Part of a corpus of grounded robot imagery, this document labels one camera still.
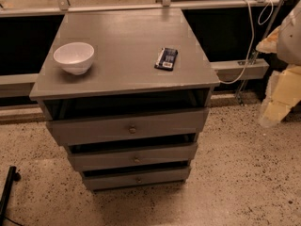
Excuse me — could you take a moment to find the diagonal metal support rod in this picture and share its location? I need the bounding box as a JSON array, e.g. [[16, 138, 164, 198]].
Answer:
[[233, 0, 285, 105]]

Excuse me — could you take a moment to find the white ceramic bowl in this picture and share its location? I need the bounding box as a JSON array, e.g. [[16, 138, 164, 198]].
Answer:
[[54, 42, 95, 75]]

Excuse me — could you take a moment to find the metal railing frame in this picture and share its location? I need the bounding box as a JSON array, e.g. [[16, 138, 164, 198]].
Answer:
[[0, 0, 292, 99]]

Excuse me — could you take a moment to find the grey middle drawer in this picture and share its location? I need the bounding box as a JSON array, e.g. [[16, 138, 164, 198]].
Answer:
[[68, 142, 198, 171]]

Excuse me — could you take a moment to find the grey drawer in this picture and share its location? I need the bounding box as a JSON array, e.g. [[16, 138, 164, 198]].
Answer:
[[83, 167, 190, 191], [68, 142, 198, 171], [46, 108, 209, 146]]

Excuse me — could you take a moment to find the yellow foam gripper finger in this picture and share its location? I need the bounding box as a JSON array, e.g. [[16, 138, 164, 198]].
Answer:
[[259, 65, 301, 128], [256, 26, 279, 54]]

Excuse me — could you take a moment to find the white hanging cable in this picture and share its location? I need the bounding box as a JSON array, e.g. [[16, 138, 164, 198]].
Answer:
[[217, 0, 275, 86]]

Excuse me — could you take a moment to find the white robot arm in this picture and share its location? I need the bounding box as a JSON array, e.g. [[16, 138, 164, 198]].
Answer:
[[256, 1, 301, 127]]

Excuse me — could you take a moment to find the grey top drawer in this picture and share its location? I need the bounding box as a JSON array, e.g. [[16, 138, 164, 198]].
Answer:
[[46, 108, 209, 146]]

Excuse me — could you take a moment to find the black stand leg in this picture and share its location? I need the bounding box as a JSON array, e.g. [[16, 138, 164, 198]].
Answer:
[[0, 166, 21, 226]]

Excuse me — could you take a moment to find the dark blue snack packet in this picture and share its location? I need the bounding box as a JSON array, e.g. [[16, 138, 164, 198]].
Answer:
[[154, 48, 178, 71]]

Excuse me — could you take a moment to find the grey wooden drawer cabinet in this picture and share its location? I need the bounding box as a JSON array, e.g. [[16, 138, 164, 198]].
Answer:
[[30, 8, 219, 180]]

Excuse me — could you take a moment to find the grey bottom drawer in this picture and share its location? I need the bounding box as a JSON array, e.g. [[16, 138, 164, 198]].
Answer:
[[83, 167, 190, 191]]

